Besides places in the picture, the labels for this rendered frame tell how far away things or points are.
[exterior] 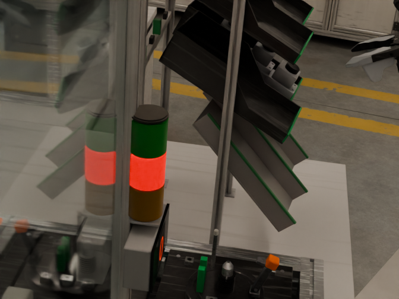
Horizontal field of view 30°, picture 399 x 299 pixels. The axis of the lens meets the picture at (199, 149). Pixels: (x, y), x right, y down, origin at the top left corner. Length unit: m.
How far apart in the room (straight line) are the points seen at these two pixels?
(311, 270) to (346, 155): 2.48
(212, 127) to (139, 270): 0.48
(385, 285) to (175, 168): 0.62
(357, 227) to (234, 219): 1.67
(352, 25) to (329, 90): 0.78
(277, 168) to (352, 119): 2.76
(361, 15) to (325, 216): 3.55
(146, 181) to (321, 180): 1.03
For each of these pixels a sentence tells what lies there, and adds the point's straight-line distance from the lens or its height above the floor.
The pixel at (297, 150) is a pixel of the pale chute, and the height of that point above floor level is 1.03.
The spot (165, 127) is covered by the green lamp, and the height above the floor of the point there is 1.40.
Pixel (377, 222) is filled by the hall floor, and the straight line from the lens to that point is 3.44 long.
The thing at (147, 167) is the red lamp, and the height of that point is 1.35.
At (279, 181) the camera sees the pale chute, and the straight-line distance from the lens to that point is 1.60.
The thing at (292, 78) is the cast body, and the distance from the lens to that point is 1.53.
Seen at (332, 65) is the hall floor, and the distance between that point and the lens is 5.03.
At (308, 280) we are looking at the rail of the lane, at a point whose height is 0.96.
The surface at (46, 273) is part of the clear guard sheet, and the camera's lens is 0.70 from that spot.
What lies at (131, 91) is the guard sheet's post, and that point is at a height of 1.45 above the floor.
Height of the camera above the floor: 1.85
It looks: 29 degrees down
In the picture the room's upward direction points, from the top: 5 degrees clockwise
